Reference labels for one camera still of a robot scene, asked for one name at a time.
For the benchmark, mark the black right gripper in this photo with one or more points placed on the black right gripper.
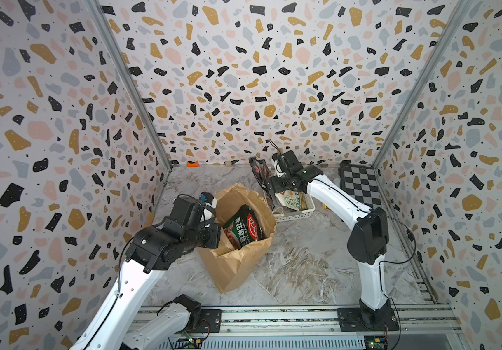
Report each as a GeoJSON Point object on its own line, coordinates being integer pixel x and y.
{"type": "Point", "coordinates": [276, 187]}

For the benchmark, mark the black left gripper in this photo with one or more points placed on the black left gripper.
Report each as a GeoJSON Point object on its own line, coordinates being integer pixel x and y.
{"type": "Point", "coordinates": [215, 230]}

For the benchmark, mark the dark green condiment packet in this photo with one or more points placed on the dark green condiment packet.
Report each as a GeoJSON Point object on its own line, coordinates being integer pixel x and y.
{"type": "Point", "coordinates": [243, 228]}

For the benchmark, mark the brown paper bag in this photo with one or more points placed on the brown paper bag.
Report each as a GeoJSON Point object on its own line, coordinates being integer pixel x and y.
{"type": "Point", "coordinates": [227, 266]}

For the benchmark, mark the green seaweed condiment packet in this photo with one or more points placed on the green seaweed condiment packet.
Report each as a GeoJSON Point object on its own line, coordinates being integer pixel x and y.
{"type": "Point", "coordinates": [293, 200]}

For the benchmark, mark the dark red condiment packet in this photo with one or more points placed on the dark red condiment packet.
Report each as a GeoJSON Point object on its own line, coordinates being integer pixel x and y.
{"type": "Point", "coordinates": [261, 173]}

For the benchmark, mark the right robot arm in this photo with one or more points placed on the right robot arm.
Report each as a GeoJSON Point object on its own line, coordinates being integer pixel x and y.
{"type": "Point", "coordinates": [367, 243]}

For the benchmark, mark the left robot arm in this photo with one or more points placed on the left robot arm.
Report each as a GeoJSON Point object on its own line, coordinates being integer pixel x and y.
{"type": "Point", "coordinates": [146, 258]}

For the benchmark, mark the white plastic basket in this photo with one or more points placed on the white plastic basket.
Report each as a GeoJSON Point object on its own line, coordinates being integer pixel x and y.
{"type": "Point", "coordinates": [282, 214]}

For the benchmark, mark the black white chessboard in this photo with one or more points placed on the black white chessboard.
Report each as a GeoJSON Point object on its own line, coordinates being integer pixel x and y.
{"type": "Point", "coordinates": [360, 183]}

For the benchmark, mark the orange small object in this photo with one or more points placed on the orange small object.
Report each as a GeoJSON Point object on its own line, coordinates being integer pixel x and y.
{"type": "Point", "coordinates": [192, 164]}

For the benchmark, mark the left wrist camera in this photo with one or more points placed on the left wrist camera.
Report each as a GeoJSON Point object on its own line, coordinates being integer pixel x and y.
{"type": "Point", "coordinates": [209, 204]}

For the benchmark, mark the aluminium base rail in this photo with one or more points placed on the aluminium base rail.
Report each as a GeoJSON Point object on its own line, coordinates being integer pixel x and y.
{"type": "Point", "coordinates": [319, 327]}

